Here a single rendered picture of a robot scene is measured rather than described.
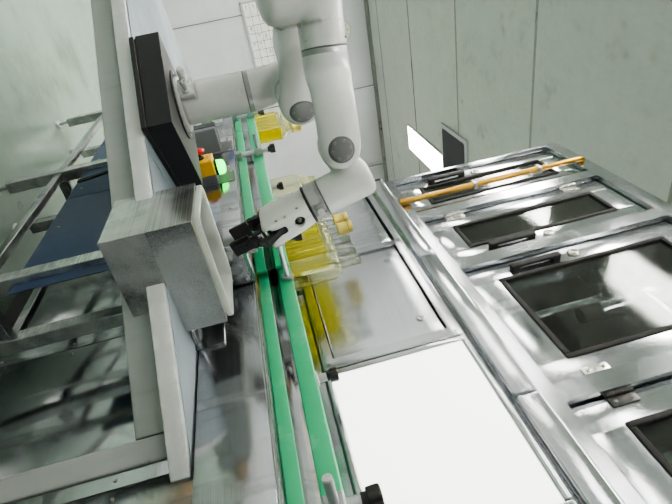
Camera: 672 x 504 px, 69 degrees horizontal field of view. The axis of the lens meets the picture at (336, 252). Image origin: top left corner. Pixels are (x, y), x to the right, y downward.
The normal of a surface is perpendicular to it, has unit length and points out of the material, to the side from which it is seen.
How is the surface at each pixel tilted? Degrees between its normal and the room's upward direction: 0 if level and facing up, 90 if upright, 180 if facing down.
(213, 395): 90
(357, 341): 90
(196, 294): 90
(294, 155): 90
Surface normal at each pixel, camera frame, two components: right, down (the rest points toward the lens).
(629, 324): -0.16, -0.83
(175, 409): -0.01, -0.39
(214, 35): 0.21, 0.50
